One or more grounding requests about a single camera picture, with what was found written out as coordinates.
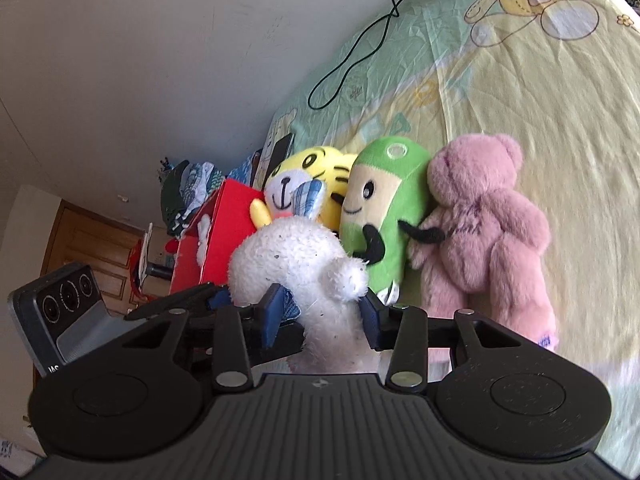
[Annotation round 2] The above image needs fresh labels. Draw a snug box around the black smartphone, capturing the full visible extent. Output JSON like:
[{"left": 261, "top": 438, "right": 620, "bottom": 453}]
[{"left": 270, "top": 132, "right": 296, "bottom": 183}]

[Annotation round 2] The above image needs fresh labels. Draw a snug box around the red cardboard box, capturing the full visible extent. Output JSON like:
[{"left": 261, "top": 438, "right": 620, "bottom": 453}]
[{"left": 169, "top": 177, "right": 267, "bottom": 296}]

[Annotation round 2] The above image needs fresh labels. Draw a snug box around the dark green jacket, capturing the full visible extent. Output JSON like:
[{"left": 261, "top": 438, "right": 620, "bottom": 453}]
[{"left": 160, "top": 160, "right": 193, "bottom": 236}]

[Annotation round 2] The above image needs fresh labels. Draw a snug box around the yellow tiger plush toy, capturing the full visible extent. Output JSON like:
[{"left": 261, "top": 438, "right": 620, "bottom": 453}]
[{"left": 250, "top": 146, "right": 359, "bottom": 241}]

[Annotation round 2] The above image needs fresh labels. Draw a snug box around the green plush toy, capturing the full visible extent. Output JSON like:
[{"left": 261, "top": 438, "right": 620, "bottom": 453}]
[{"left": 340, "top": 136, "right": 447, "bottom": 307}]

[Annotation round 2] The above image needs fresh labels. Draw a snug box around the white patterned shirt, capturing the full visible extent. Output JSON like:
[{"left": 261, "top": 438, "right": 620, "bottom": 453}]
[{"left": 184, "top": 161, "right": 224, "bottom": 211}]

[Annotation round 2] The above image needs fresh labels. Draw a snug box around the white rabbit plush toy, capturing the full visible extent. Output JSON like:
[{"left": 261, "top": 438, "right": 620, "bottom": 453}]
[{"left": 228, "top": 178, "right": 382, "bottom": 375}]

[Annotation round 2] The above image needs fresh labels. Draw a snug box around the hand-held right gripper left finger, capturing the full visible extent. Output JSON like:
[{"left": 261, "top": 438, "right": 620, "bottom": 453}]
[{"left": 120, "top": 284, "right": 306, "bottom": 394}]

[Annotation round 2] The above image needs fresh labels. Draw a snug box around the pink teddy bear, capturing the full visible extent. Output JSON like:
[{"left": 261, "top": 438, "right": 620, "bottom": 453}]
[{"left": 407, "top": 132, "right": 560, "bottom": 353}]

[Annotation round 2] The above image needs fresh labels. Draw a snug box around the blue floral towel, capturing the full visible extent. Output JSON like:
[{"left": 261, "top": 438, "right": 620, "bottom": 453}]
[{"left": 230, "top": 150, "right": 262, "bottom": 187}]

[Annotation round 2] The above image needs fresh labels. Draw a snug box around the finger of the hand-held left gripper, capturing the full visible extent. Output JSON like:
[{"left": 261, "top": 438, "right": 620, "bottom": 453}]
[{"left": 124, "top": 282, "right": 233, "bottom": 322}]

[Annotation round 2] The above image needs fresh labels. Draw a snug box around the black charging cable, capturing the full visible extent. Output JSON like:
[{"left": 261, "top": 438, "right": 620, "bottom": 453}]
[{"left": 307, "top": 0, "right": 423, "bottom": 110}]

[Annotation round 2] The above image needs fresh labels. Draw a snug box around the bear print bed sheet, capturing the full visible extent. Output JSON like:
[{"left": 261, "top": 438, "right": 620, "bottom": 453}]
[{"left": 250, "top": 0, "right": 640, "bottom": 476}]

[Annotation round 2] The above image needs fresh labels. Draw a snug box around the red bag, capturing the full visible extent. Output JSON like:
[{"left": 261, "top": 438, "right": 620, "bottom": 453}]
[{"left": 128, "top": 237, "right": 151, "bottom": 301}]

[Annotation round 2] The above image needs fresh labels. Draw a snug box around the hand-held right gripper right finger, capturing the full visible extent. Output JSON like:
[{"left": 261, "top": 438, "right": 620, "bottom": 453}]
[{"left": 359, "top": 291, "right": 523, "bottom": 392}]

